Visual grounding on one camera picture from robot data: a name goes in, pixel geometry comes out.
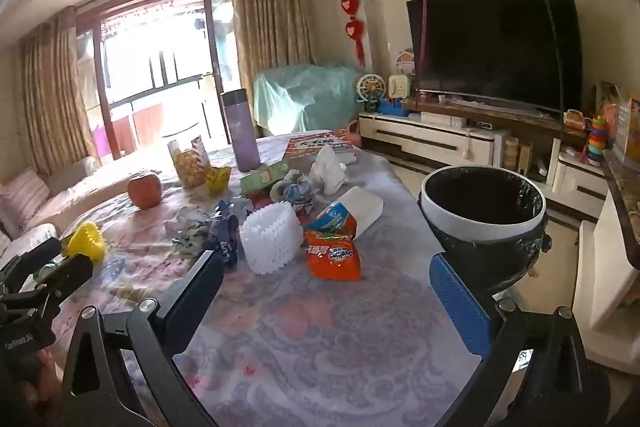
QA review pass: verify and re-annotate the white waste bin black liner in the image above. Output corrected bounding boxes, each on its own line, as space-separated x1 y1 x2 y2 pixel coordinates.
419 164 551 295

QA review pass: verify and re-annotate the small yellow carton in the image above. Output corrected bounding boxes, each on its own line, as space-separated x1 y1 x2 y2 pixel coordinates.
206 165 232 196

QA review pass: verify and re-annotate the striped pink pillow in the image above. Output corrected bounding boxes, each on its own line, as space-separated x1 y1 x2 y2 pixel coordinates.
0 169 52 228

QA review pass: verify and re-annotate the green yellow toy telephone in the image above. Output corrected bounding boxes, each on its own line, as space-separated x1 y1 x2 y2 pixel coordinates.
388 74 417 100

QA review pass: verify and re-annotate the stack of colourful books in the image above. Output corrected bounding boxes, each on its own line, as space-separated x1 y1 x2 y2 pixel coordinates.
282 129 358 158

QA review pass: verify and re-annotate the floral tablecloth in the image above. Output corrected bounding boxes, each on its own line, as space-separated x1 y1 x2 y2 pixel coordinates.
30 134 493 427

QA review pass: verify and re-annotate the marble top sideboard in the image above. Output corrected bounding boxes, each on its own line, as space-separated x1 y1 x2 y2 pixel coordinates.
572 147 640 373

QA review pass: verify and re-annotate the yellow plastic toy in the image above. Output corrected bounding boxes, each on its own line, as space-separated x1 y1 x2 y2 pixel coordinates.
66 222 108 264

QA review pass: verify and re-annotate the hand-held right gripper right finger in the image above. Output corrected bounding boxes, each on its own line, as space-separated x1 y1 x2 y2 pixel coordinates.
430 252 601 427

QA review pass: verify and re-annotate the teal covered armchair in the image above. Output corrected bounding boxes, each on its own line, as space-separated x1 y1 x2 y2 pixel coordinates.
252 64 368 132

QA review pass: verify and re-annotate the colourful stacking ring toy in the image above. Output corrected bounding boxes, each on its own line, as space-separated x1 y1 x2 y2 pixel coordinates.
587 116 608 166

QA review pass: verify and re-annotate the purple thermos bottle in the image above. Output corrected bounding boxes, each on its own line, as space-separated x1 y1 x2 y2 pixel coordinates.
220 89 262 172

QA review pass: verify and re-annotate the glass balcony door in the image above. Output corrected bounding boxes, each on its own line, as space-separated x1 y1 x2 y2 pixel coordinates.
75 0 236 158

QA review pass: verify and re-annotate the beige patterned curtain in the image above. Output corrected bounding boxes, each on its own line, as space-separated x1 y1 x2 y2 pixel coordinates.
230 0 316 138
17 9 93 178

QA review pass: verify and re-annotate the beige sofa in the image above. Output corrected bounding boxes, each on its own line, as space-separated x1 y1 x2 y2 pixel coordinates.
0 154 131 268

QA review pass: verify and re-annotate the blue orange snack packet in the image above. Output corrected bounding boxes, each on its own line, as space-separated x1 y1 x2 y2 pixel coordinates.
304 201 358 240

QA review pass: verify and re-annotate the yellow printed box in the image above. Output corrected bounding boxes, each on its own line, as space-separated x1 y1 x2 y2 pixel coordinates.
612 94 640 162

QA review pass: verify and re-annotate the red apple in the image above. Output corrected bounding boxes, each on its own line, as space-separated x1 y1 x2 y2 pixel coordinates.
127 172 163 210

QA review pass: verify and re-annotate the ferris wheel toy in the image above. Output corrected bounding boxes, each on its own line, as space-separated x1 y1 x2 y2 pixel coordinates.
356 73 389 112

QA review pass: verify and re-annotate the pink toy board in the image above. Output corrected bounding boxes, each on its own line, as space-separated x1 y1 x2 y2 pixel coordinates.
396 49 417 76

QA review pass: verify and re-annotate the white crumpled tissue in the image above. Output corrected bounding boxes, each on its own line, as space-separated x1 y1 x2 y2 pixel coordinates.
309 144 348 195

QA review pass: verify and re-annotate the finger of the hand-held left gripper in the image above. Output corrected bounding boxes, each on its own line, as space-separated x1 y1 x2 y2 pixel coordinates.
0 237 63 290
35 253 95 309

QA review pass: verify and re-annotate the green milk carton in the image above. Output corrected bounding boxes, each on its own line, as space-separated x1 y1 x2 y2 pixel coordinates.
240 160 291 196

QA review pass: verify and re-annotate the crumpled blue white wrapper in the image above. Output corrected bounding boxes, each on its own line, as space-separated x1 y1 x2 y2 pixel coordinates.
270 172 318 212

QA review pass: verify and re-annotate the dark blue wrapper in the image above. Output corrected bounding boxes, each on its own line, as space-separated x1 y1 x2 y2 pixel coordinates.
202 199 241 268

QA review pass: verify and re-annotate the white paper box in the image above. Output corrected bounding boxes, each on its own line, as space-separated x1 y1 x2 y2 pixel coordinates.
327 186 385 240

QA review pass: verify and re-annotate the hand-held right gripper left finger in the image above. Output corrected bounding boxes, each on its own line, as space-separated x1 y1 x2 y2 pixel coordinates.
59 249 226 427

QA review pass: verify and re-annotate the blue plastic toy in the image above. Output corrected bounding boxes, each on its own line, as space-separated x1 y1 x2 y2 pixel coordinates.
377 97 406 116

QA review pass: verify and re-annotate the red heart string decoration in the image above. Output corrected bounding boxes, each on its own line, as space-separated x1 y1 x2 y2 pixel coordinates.
333 0 366 65

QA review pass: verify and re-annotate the white foam fruit net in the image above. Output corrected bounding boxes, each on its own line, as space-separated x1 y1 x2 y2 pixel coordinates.
239 201 304 275

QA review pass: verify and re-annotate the black television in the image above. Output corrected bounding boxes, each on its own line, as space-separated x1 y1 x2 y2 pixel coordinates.
406 0 583 112

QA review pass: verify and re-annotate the white brown television cabinet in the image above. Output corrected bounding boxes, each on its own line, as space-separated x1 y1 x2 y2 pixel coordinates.
357 99 623 220

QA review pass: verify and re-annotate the crumpled clear wrapper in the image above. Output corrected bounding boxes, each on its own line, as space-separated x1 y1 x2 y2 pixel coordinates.
167 207 216 258

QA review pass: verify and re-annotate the clear popcorn snack bag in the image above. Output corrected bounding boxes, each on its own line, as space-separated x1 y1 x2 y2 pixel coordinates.
167 136 211 188

